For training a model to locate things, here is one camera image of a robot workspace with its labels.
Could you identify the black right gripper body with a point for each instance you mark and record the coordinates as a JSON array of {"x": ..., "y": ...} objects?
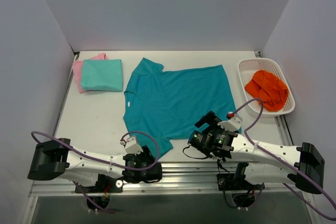
[{"x": 205, "y": 123}]

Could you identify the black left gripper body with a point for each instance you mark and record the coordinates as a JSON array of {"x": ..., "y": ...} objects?
[{"x": 151, "y": 159}]

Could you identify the teal t-shirt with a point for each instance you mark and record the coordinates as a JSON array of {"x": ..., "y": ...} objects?
[{"x": 164, "y": 105}]

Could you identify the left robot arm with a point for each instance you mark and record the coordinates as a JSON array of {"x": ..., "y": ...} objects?
[{"x": 57, "y": 159}]

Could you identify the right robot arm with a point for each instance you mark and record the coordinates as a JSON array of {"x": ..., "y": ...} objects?
[{"x": 302, "y": 166}]

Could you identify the orange t-shirt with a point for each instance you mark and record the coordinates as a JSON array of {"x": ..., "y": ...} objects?
[{"x": 269, "y": 88}]

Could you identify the white perforated plastic basket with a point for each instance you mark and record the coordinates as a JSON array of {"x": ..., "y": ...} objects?
[{"x": 246, "y": 69}]

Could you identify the folded mint t-shirt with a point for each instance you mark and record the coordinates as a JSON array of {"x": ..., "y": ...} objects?
[{"x": 102, "y": 75}]

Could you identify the folded pink t-shirt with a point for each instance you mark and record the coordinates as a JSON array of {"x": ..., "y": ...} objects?
[{"x": 77, "y": 70}]

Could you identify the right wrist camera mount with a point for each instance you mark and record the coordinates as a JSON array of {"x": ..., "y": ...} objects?
[{"x": 233, "y": 122}]

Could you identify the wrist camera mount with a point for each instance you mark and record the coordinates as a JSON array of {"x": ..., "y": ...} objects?
[
  {"x": 131, "y": 145},
  {"x": 233, "y": 122}
]

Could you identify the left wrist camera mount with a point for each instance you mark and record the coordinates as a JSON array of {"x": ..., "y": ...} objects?
[{"x": 131, "y": 145}]

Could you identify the aluminium rail frame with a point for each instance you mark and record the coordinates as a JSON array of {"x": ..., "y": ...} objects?
[{"x": 101, "y": 134}]

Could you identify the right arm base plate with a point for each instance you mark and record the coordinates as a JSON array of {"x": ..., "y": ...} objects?
[{"x": 226, "y": 182}]

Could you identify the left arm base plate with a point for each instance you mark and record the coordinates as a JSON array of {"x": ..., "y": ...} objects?
[{"x": 104, "y": 184}]

